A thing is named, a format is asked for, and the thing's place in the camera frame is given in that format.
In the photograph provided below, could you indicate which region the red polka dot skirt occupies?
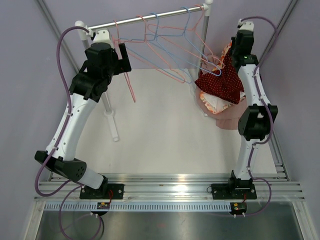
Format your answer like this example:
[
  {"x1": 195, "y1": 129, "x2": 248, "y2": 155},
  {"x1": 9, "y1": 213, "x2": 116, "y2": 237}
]
[{"x1": 195, "y1": 51, "x2": 244, "y2": 105}]

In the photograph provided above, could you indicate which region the orange floral skirt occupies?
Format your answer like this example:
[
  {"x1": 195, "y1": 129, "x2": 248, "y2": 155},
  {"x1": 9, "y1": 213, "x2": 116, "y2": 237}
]
[{"x1": 199, "y1": 43, "x2": 246, "y2": 114}]

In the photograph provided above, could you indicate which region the pink skirt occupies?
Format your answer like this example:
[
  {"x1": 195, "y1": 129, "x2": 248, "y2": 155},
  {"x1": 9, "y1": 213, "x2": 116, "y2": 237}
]
[{"x1": 196, "y1": 53, "x2": 251, "y2": 131}]

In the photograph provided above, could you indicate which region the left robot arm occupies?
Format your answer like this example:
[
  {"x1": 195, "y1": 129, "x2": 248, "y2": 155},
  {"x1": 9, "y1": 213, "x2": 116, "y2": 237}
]
[{"x1": 34, "y1": 42, "x2": 132, "y2": 199}]

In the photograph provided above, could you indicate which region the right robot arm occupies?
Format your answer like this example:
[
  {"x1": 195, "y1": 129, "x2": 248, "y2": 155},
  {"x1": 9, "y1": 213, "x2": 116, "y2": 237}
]
[{"x1": 226, "y1": 28, "x2": 278, "y2": 200}]

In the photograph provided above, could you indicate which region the metal clothes rack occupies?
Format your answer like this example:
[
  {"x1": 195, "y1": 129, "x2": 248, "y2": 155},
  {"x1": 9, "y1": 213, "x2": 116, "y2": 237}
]
[{"x1": 74, "y1": 0, "x2": 213, "y2": 142}]

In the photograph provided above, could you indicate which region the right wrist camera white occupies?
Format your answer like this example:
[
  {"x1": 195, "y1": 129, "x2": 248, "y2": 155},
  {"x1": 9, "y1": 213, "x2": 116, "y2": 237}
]
[{"x1": 237, "y1": 19, "x2": 254, "y2": 32}]

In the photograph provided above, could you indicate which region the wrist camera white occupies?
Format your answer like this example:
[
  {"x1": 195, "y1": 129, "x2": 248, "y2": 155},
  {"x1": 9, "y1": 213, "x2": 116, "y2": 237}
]
[
  {"x1": 92, "y1": 28, "x2": 115, "y2": 49},
  {"x1": 237, "y1": 19, "x2": 254, "y2": 32}
]

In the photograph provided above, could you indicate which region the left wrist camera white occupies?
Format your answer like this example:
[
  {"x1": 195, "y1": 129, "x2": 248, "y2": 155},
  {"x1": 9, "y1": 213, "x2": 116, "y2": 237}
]
[{"x1": 92, "y1": 28, "x2": 115, "y2": 49}]

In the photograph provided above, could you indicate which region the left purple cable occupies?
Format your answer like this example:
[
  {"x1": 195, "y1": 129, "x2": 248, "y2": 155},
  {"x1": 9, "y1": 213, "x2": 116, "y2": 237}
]
[{"x1": 33, "y1": 27, "x2": 105, "y2": 237}]

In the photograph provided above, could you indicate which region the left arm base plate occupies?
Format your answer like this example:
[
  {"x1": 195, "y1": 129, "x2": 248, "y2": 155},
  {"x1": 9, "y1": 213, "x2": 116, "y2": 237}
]
[{"x1": 79, "y1": 183, "x2": 125, "y2": 200}]

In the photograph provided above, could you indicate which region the aluminium rail frame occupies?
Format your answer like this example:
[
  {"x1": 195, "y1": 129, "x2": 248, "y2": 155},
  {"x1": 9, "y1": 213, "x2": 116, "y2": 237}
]
[{"x1": 33, "y1": 172, "x2": 307, "y2": 202}]

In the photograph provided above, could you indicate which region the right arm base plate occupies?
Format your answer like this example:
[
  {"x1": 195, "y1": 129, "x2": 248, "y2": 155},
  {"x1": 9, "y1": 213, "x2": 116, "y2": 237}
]
[{"x1": 211, "y1": 183, "x2": 257, "y2": 200}]

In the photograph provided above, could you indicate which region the slotted cable duct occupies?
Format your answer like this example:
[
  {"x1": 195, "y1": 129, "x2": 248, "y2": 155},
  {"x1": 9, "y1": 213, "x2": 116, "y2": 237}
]
[{"x1": 44, "y1": 201, "x2": 231, "y2": 212}]

